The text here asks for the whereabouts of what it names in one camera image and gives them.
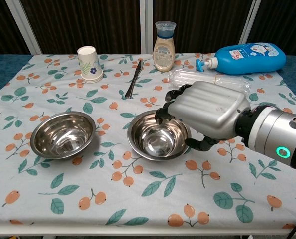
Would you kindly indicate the black knife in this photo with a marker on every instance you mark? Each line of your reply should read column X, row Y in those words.
column 135, row 78

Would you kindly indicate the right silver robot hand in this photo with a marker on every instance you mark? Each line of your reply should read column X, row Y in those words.
column 212, row 109

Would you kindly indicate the clear plastic straw pack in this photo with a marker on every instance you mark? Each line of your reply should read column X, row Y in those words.
column 187, row 77

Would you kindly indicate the upside-down floral paper cups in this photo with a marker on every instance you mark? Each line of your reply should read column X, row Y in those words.
column 89, row 64

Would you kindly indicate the beige sauce bottle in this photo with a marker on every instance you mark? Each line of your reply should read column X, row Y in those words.
column 164, row 54

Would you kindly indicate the steel bowl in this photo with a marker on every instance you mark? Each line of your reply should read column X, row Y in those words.
column 150, row 139
column 157, row 156
column 60, row 134

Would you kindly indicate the blue pump bottle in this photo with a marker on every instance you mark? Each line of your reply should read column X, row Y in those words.
column 249, row 59

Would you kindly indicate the floral tablecloth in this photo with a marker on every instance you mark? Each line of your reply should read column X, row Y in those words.
column 88, row 179

